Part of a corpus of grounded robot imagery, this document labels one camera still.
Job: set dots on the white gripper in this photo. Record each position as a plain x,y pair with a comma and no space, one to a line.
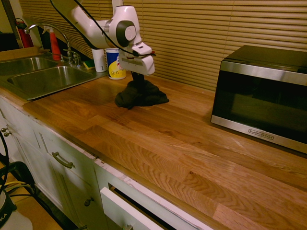
140,64

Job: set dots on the black cloth rag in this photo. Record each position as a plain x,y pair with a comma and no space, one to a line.
144,95

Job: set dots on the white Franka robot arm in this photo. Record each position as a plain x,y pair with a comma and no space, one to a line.
105,25

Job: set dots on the yellow white wipes canister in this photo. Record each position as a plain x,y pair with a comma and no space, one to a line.
115,64

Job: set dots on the white cylindrical tumbler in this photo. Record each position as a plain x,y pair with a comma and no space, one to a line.
99,60

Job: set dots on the yellow green sponge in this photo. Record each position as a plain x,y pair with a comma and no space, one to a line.
89,64

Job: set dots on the chrome kitchen faucet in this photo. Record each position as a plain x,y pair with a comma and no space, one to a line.
62,40

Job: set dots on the narrow beige window blind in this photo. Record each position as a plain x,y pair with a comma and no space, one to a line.
72,24

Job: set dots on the wide beige window blind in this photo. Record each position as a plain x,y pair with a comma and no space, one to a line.
216,36

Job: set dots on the red spray bottle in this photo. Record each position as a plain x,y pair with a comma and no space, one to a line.
54,45

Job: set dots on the stainless steel double sink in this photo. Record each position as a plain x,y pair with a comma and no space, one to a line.
45,76

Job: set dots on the black steel microwave oven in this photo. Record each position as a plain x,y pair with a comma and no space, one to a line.
259,95

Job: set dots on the red fire extinguisher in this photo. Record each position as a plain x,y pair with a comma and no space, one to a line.
24,34

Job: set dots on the white kitchen cabinet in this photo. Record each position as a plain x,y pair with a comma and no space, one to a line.
48,163

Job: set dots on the white open drawer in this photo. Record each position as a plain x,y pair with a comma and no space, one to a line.
129,210

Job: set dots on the round metal cabinet knob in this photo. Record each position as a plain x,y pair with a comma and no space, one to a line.
3,130
6,134
88,201

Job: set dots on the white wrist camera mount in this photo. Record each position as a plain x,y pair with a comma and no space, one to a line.
142,49

